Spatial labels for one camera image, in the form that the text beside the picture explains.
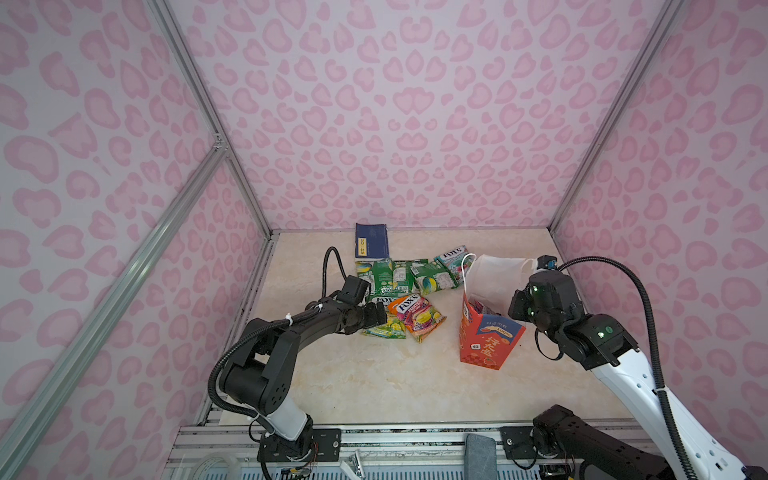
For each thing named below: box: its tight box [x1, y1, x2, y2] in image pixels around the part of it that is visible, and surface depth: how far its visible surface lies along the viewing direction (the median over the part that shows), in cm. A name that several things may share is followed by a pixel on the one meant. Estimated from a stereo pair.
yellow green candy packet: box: [362, 314, 406, 339], surface depth 92 cm
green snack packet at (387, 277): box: [355, 258, 415, 298], surface depth 105 cm
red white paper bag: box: [460, 253, 538, 370], surface depth 81 cm
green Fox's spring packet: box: [368, 290, 409, 308], surface depth 102 cm
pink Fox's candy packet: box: [388, 294, 447, 343], surface depth 95 cm
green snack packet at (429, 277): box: [410, 260, 460, 295], surface depth 101 cm
